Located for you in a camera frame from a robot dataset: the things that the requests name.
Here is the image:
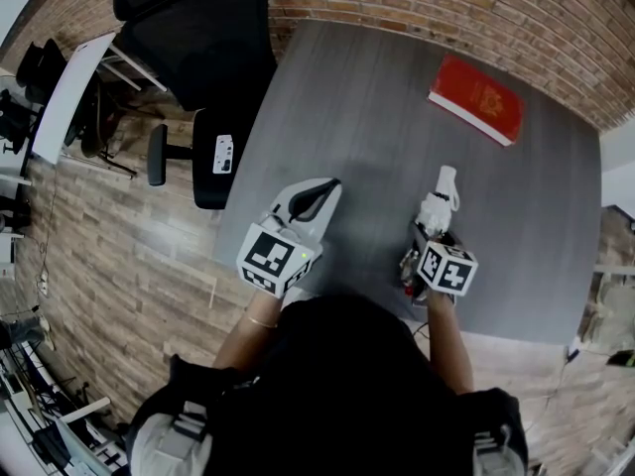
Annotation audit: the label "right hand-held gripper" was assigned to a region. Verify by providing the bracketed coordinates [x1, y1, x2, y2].
[400, 219, 480, 307]

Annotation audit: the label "person's left forearm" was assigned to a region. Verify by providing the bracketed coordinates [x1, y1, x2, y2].
[212, 291, 288, 374]

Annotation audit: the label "small white table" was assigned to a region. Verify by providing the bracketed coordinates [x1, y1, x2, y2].
[30, 31, 168, 168]

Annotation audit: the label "person's black clothing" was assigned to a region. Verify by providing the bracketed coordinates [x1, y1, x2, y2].
[126, 295, 530, 476]

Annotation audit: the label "person's right forearm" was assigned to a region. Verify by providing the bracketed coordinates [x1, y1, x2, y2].
[425, 291, 476, 396]

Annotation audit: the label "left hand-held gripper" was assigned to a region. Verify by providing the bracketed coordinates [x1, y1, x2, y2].
[236, 177, 344, 299]

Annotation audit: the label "white tag on chair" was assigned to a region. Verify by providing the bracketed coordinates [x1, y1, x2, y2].
[211, 134, 236, 176]

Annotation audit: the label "red hardcover book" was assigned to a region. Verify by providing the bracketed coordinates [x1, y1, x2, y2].
[427, 53, 527, 149]

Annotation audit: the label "black office chair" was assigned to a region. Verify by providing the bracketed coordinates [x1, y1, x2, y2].
[112, 0, 280, 211]

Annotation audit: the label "dark grey wooden table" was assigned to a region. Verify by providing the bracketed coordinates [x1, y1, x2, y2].
[212, 17, 604, 347]

